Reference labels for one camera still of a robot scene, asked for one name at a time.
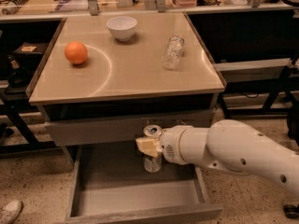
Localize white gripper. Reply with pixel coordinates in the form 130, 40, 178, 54
135, 125, 192, 165

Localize silver redbull can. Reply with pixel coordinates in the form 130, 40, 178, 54
143, 125, 163, 173

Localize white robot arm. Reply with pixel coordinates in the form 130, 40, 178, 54
136, 119, 299, 196

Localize open grey middle drawer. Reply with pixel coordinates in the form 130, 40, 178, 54
64, 141, 222, 224

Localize grey top drawer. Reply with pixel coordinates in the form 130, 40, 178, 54
45, 109, 214, 147

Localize grey drawer cabinet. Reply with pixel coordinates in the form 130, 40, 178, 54
25, 10, 227, 161

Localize clear plastic bottle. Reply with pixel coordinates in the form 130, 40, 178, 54
164, 34, 185, 70

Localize orange fruit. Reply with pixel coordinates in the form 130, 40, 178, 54
64, 41, 88, 64

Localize white bowl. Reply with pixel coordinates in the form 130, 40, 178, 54
107, 16, 137, 41

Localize white shoe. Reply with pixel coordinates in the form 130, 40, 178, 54
0, 200, 23, 224

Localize black box on shelf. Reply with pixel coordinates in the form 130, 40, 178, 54
12, 42, 48, 67

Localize black office chair base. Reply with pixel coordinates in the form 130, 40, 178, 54
281, 100, 299, 219

